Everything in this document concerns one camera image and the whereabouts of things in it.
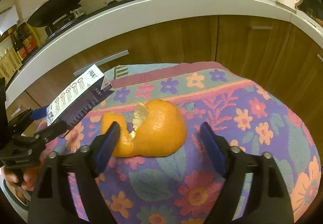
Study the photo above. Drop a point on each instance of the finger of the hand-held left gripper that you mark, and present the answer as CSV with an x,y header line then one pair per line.
x,y
37,113
53,130

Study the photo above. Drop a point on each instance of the yellow patterned box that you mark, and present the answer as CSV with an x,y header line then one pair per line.
x,y
8,65

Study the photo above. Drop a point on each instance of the wooden kitchen cabinet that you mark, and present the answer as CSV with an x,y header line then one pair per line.
x,y
176,42

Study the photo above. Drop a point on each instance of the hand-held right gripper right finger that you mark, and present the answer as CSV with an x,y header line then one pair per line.
x,y
214,150

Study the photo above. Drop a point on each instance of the dark blue milk carton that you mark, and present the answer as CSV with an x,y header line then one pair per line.
x,y
75,97

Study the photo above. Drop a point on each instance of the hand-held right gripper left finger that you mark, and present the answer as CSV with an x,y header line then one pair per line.
x,y
107,145

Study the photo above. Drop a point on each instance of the floral towel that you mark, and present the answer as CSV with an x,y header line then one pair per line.
x,y
227,103

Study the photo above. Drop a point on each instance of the person's left hand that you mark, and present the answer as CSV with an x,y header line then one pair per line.
x,y
30,178

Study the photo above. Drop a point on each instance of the orange peel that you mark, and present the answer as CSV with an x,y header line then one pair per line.
x,y
161,133

